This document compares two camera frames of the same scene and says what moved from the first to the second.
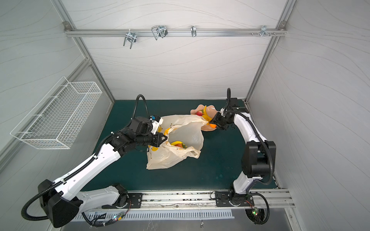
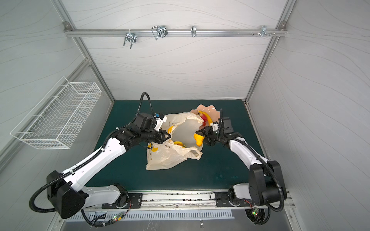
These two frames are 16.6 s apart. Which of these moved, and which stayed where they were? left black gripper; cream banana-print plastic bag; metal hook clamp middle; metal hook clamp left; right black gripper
Moved: right black gripper
Stayed: metal hook clamp left; cream banana-print plastic bag; metal hook clamp middle; left black gripper
